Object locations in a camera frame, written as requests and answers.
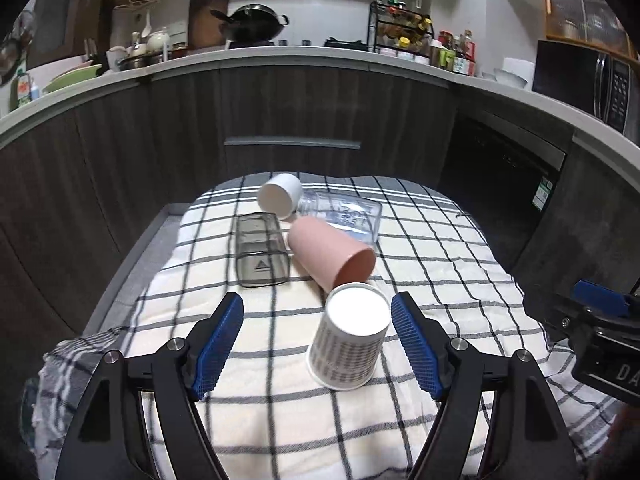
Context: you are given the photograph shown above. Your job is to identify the red label sauce bottle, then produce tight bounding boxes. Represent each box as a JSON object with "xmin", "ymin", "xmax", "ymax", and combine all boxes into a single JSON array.
[{"xmin": 460, "ymin": 30, "xmax": 477, "ymax": 77}]

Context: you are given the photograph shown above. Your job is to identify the grey table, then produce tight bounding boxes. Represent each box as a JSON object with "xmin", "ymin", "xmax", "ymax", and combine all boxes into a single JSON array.
[{"xmin": 80, "ymin": 202, "xmax": 187, "ymax": 341}]

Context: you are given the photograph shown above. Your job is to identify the patterned white paper cup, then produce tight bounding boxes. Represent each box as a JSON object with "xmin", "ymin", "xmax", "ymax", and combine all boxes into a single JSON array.
[{"xmin": 305, "ymin": 282, "xmax": 391, "ymax": 392}]

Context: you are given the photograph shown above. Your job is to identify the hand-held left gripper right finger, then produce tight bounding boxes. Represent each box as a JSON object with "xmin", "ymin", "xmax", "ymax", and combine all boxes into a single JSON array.
[{"xmin": 391, "ymin": 291, "xmax": 586, "ymax": 480}]

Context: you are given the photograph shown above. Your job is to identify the black microwave oven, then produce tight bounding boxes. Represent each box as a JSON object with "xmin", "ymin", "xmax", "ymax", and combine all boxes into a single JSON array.
[{"xmin": 532, "ymin": 39, "xmax": 640, "ymax": 135}]

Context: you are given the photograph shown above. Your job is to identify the grey translucent square cup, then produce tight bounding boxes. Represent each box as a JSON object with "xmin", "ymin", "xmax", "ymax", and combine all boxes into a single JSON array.
[{"xmin": 235, "ymin": 212, "xmax": 292, "ymax": 288}]

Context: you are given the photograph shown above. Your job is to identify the person's right forearm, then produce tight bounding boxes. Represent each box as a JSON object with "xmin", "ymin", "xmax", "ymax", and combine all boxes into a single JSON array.
[{"xmin": 600, "ymin": 400, "xmax": 640, "ymax": 480}]

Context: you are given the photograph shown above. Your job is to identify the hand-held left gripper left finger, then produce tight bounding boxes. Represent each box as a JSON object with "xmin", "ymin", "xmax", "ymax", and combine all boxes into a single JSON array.
[{"xmin": 54, "ymin": 291, "xmax": 246, "ymax": 480}]

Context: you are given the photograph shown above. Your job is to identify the plain white cup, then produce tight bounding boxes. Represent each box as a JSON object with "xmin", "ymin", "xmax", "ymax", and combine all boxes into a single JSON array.
[{"xmin": 257, "ymin": 173, "xmax": 305, "ymax": 221}]

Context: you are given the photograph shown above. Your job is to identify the wooden glass-door cabinet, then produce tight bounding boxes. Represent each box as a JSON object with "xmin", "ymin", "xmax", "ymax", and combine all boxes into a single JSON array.
[{"xmin": 542, "ymin": 0, "xmax": 632, "ymax": 53}]

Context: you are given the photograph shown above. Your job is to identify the metal drawer handle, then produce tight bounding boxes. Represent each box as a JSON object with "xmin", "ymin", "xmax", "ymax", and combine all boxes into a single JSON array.
[{"xmin": 224, "ymin": 136, "xmax": 362, "ymax": 150}]

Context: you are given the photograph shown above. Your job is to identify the clear glass square cup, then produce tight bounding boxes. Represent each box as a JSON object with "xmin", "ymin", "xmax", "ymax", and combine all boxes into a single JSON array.
[{"xmin": 295, "ymin": 191, "xmax": 383, "ymax": 247}]

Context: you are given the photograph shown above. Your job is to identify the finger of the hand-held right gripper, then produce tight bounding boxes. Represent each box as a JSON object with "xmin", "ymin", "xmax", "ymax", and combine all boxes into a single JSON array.
[
  {"xmin": 522, "ymin": 284, "xmax": 583, "ymax": 342},
  {"xmin": 572, "ymin": 280, "xmax": 640, "ymax": 318}
]

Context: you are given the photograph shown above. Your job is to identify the black built-in dishwasher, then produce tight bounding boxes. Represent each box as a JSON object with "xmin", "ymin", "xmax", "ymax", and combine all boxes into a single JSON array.
[{"xmin": 439, "ymin": 110, "xmax": 572, "ymax": 273}]

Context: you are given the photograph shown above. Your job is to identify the pink plastic cup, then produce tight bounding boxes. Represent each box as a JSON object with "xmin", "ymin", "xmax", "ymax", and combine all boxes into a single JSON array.
[{"xmin": 288, "ymin": 217, "xmax": 377, "ymax": 293}]

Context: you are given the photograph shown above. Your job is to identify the black checked white cloth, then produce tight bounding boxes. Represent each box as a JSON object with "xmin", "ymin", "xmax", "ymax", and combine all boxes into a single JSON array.
[{"xmin": 20, "ymin": 172, "xmax": 640, "ymax": 480}]

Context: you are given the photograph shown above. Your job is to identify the black wok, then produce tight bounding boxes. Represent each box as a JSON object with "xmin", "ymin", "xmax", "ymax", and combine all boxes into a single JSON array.
[{"xmin": 210, "ymin": 4, "xmax": 290, "ymax": 43}]

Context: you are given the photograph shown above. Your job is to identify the dark wood kitchen cabinets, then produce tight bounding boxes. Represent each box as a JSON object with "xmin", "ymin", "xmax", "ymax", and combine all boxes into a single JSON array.
[{"xmin": 0, "ymin": 57, "xmax": 640, "ymax": 361}]

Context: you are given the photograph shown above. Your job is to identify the hanging metal pan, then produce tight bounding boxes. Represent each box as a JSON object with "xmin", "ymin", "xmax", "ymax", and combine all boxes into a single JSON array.
[{"xmin": 0, "ymin": 10, "xmax": 39, "ymax": 84}]

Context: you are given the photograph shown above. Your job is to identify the white teapot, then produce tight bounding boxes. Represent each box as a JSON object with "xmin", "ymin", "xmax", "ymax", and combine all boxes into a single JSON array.
[{"xmin": 146, "ymin": 27, "xmax": 171, "ymax": 54}]

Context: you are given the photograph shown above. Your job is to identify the white kitchen countertop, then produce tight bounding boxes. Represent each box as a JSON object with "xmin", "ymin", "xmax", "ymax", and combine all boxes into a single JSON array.
[{"xmin": 0, "ymin": 42, "xmax": 640, "ymax": 156}]

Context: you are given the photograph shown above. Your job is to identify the green sticker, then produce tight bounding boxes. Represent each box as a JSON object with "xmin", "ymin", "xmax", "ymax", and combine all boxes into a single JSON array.
[{"xmin": 532, "ymin": 179, "xmax": 554, "ymax": 211}]

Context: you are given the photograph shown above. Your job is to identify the black wire spice rack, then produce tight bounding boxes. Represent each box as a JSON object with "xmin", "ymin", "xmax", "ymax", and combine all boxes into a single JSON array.
[{"xmin": 370, "ymin": 0, "xmax": 434, "ymax": 59}]

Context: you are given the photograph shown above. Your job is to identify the green dish soap bottle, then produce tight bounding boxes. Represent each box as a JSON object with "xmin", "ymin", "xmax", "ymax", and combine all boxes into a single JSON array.
[{"xmin": 12, "ymin": 67, "xmax": 32, "ymax": 111}]

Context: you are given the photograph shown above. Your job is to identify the wooden cutting board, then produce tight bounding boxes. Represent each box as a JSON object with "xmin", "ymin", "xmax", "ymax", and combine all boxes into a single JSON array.
[{"xmin": 188, "ymin": 0, "xmax": 231, "ymax": 49}]

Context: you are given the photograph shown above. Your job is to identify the stack of white bowls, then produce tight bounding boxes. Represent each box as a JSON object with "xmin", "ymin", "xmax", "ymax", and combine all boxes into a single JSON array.
[{"xmin": 494, "ymin": 57, "xmax": 536, "ymax": 89}]

